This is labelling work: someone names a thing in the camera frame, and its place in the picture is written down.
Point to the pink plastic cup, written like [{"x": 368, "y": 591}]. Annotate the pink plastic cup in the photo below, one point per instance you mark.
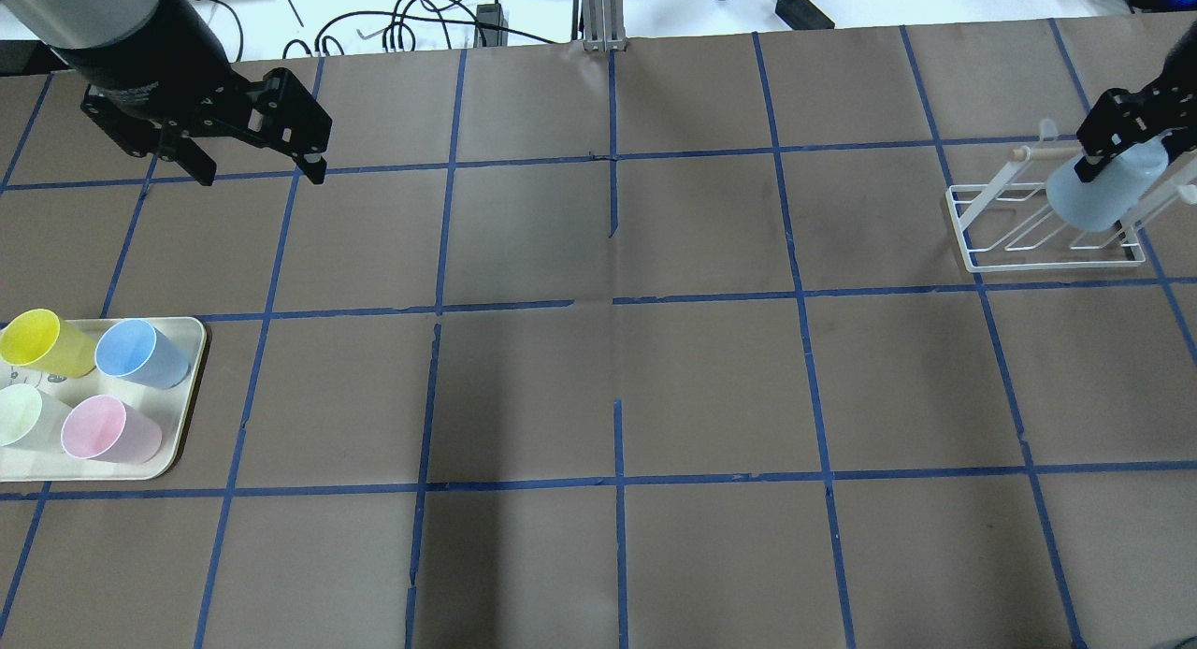
[{"x": 105, "y": 429}]

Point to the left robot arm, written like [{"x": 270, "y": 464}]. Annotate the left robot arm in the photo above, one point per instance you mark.
[{"x": 160, "y": 80}]

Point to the cream plastic tray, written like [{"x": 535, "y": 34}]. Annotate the cream plastic tray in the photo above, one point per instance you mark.
[{"x": 168, "y": 408}]

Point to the black power adapter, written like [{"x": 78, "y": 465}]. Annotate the black power adapter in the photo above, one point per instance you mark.
[{"x": 803, "y": 15}]

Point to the aluminium frame post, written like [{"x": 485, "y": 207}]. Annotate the aluminium frame post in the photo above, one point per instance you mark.
[{"x": 603, "y": 25}]

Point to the white wire cup rack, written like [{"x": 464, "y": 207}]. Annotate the white wire cup rack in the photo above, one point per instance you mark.
[{"x": 1006, "y": 224}]

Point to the yellow plastic cup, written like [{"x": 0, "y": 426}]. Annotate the yellow plastic cup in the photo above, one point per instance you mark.
[{"x": 41, "y": 340}]

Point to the light blue plastic cup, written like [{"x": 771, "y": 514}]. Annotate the light blue plastic cup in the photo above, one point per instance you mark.
[{"x": 1094, "y": 206}]

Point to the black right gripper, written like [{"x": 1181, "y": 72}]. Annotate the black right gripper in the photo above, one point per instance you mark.
[{"x": 1130, "y": 116}]

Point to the cream white plastic cup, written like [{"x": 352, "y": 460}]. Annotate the cream white plastic cup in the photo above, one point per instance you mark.
[{"x": 32, "y": 420}]

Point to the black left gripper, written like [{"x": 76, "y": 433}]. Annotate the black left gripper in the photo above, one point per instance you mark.
[{"x": 131, "y": 52}]

